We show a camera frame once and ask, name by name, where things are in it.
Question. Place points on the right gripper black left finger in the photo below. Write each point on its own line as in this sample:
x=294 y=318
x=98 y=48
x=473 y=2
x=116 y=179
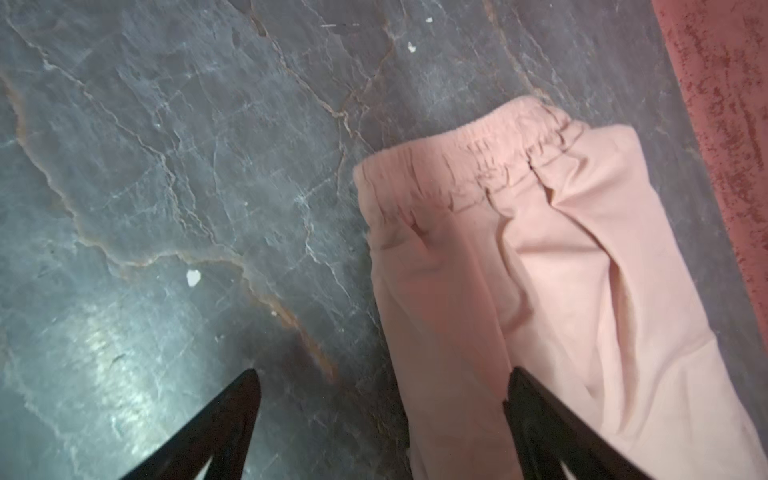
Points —
x=215 y=441

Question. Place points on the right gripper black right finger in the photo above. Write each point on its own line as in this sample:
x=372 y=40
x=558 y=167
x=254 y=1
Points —
x=552 y=442

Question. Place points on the pink shorts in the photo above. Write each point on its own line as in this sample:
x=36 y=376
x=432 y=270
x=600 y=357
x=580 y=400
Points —
x=529 y=239

